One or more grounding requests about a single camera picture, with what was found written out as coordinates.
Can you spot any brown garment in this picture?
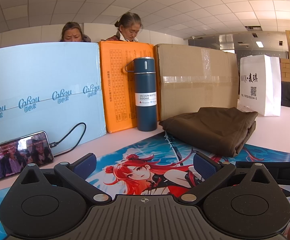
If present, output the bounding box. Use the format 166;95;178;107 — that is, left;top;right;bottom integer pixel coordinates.
160;107;258;157

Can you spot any anime desk mat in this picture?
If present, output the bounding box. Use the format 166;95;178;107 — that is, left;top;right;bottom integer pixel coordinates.
0;133;290;239

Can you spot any smartphone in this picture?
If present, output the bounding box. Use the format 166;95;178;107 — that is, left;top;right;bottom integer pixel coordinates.
0;131;54;180

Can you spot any light blue carton right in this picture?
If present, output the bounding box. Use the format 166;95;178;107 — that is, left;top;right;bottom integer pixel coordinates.
0;42;106;155

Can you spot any white paper bag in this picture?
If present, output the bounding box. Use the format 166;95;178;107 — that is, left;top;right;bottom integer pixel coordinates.
239;55;281;116

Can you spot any brown cardboard box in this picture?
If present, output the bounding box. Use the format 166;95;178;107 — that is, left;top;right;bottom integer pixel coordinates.
154;44;239;120

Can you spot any dark blue vacuum bottle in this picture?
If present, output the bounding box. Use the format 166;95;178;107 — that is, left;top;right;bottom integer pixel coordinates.
124;57;157;132

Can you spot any orange cardboard box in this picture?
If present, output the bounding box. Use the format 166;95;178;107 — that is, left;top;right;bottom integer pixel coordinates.
99;41;154;133

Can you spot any woman with dark hair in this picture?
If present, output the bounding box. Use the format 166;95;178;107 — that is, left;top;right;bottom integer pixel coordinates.
60;22;91;42

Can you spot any woman in plaid jacket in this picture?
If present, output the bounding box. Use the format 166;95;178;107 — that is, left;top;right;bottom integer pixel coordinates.
106;12;143;42

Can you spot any black charging cable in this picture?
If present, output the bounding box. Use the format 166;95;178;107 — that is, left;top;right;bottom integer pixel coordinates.
49;122;87;158

